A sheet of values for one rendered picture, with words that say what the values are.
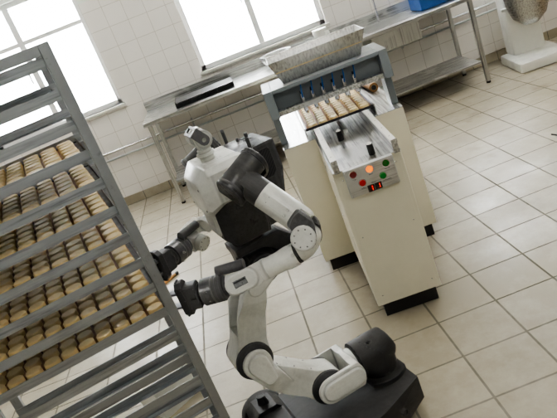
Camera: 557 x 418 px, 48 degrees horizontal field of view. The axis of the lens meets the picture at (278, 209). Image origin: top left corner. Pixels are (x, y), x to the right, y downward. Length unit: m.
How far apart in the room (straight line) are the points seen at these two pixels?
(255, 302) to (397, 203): 1.08
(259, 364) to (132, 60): 4.94
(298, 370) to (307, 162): 1.53
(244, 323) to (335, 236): 1.64
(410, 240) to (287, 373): 1.05
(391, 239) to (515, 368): 0.82
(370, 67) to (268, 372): 1.97
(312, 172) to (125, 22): 3.63
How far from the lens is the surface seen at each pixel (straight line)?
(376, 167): 2.95
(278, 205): 1.89
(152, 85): 6.85
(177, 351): 2.55
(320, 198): 3.72
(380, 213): 3.06
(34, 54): 1.81
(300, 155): 3.63
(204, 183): 2.04
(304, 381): 2.50
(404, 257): 3.18
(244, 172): 1.92
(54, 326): 2.05
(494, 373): 2.83
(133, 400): 2.60
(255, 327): 2.32
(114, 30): 6.83
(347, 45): 3.60
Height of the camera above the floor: 1.79
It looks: 20 degrees down
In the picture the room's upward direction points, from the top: 21 degrees counter-clockwise
